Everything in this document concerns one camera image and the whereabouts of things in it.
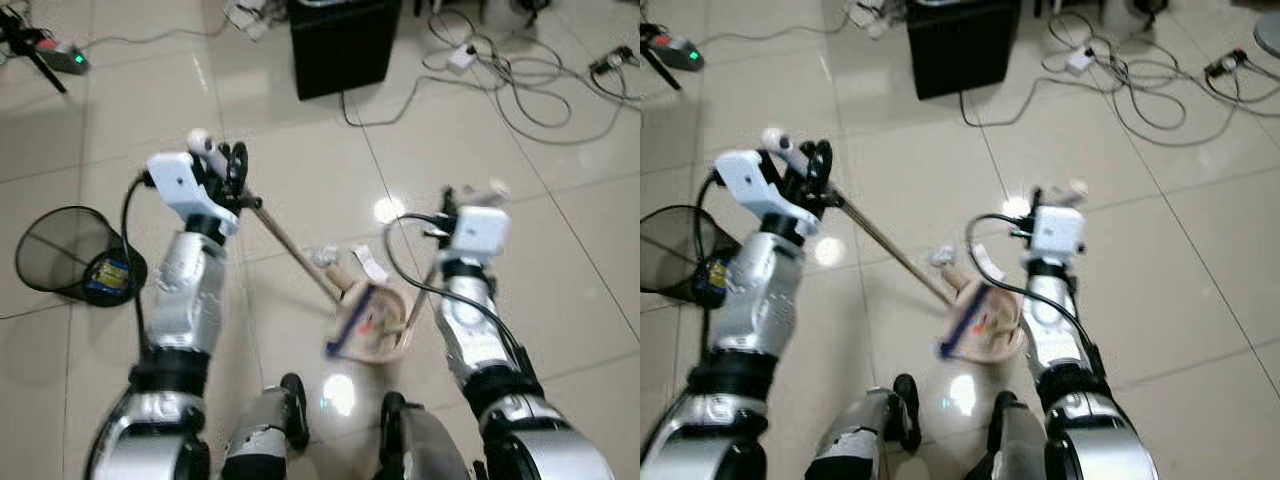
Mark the wooden broom with white cap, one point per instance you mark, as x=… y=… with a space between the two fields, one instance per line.
x=290 y=245
x=890 y=245

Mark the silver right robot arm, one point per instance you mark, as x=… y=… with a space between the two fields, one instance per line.
x=1048 y=312
x=466 y=312

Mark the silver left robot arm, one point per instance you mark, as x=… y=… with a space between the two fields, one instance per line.
x=752 y=300
x=188 y=295

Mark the crumpled white paper scrap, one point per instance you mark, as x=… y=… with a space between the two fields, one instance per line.
x=326 y=257
x=942 y=257

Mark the blue yellow packet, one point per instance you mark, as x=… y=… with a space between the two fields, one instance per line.
x=108 y=277
x=716 y=275

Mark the black mesh waste basket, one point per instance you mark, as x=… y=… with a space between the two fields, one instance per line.
x=60 y=250
x=672 y=250

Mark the white power adapter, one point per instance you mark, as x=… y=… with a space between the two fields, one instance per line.
x=1081 y=60
x=462 y=57

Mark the white crumpled bundle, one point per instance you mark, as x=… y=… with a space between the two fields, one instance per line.
x=248 y=16
x=866 y=16

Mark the black box cabinet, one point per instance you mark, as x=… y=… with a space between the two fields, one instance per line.
x=345 y=45
x=962 y=45

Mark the grey power strip green light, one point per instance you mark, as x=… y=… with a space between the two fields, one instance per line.
x=678 y=52
x=62 y=56

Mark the black tripod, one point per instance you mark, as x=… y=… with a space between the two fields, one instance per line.
x=660 y=65
x=30 y=55

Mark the black power strip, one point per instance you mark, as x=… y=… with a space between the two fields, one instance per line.
x=1228 y=63
x=612 y=62

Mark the silver left robot leg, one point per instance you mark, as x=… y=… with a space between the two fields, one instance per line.
x=262 y=430
x=862 y=430

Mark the silver robot leg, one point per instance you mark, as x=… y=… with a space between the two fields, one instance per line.
x=1015 y=445
x=262 y=430
x=425 y=445
x=862 y=430

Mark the silver right robot leg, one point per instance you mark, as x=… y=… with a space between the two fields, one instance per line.
x=425 y=445
x=1015 y=445

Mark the grey round base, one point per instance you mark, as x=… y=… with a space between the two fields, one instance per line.
x=1268 y=35

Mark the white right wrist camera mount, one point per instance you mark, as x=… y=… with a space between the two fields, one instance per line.
x=1058 y=232
x=481 y=232

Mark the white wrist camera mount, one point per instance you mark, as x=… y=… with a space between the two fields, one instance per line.
x=1058 y=232
x=746 y=182
x=481 y=232
x=178 y=185

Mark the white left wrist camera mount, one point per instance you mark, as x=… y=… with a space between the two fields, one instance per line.
x=178 y=185
x=746 y=182

